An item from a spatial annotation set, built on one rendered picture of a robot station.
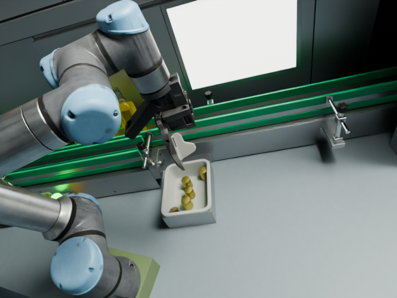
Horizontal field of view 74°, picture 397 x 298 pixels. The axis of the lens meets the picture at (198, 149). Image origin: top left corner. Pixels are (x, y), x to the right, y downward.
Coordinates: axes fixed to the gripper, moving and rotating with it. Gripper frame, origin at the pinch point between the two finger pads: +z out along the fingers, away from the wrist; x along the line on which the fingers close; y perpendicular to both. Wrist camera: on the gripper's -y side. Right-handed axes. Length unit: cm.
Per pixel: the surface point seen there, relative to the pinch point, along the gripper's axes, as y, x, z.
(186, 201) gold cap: -7.5, 3.4, 28.7
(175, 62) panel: 3.3, 42.4, -1.4
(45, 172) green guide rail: -58, 25, 13
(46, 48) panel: -38, 49, -20
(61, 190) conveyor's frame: -58, 23, 23
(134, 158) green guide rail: -21.7, 20.0, 16.9
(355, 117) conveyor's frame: 57, 16, 28
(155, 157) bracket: -15.7, 21.9, 21.4
